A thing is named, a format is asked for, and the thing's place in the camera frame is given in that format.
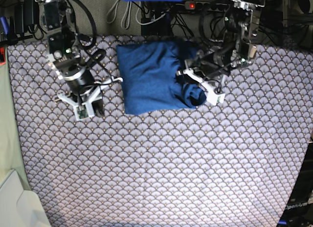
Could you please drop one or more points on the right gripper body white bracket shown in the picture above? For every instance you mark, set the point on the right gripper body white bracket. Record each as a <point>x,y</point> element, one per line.
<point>83,103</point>

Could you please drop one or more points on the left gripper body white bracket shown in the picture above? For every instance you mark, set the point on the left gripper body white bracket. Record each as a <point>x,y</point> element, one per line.
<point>195,75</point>

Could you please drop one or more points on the blue long-sleeve T-shirt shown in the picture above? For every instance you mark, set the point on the blue long-sleeve T-shirt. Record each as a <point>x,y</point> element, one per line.
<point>149,77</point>

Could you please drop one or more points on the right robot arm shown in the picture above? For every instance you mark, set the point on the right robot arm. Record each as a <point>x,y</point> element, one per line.
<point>72,61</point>

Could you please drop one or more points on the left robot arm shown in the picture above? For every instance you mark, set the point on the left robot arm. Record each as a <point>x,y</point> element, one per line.
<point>237,49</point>

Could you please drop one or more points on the patterned fan-motif tablecloth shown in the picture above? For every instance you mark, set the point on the patterned fan-motif tablecloth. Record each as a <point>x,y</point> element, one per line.
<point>230,165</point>

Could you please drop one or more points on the red clamp left edge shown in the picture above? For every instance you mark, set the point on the red clamp left edge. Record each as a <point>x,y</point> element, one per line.
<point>2,56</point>

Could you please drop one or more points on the black adapter top left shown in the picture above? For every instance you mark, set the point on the black adapter top left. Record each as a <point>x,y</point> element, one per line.
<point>26,16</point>

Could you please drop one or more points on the white plastic bin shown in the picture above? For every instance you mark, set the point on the white plastic bin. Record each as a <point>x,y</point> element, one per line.
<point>20,207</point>

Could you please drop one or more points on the black OpenArm case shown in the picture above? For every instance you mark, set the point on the black OpenArm case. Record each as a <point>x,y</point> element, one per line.
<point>299,209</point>

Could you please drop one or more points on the black power strip red switch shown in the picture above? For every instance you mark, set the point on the black power strip red switch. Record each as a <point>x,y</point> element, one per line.
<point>198,6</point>

